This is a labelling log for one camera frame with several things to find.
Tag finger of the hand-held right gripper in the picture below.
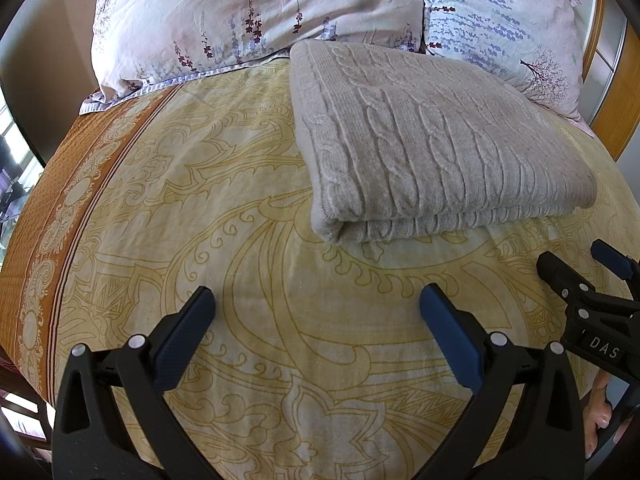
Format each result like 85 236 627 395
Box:
537 251 601 311
590 240 640 282

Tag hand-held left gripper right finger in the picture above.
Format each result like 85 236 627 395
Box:
419 283 586 480

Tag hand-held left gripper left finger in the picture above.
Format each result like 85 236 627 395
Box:
51 286 217 480

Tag beige cable-knit sweater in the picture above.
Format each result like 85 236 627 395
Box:
289 40 599 246

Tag person's right hand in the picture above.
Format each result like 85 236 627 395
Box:
582 374 613 461

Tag yellow patterned bed sheet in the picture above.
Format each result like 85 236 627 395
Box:
0 57 637 480

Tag wooden framed wardrobe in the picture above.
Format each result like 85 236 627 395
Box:
562 0 640 163

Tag window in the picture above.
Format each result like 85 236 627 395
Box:
0 92 48 241

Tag blue floral pillow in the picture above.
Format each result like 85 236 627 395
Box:
422 0 598 137

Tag pink floral pillow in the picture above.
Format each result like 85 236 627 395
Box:
80 0 435 117

